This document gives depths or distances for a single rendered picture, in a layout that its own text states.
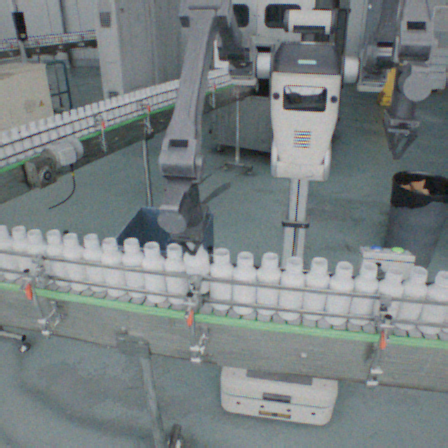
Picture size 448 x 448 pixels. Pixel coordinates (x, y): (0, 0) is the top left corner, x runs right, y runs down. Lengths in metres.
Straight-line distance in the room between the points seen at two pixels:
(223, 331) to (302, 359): 0.22
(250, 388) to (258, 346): 0.79
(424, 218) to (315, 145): 1.60
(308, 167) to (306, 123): 0.16
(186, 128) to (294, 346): 0.61
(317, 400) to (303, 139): 1.10
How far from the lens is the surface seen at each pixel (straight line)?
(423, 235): 2.99
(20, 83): 5.07
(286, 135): 1.43
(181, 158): 0.78
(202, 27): 0.92
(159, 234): 1.75
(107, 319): 1.19
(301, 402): 1.89
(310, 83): 1.39
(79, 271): 1.16
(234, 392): 1.89
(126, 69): 6.90
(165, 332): 1.13
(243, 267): 0.97
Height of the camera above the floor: 1.71
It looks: 30 degrees down
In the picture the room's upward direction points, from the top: 1 degrees counter-clockwise
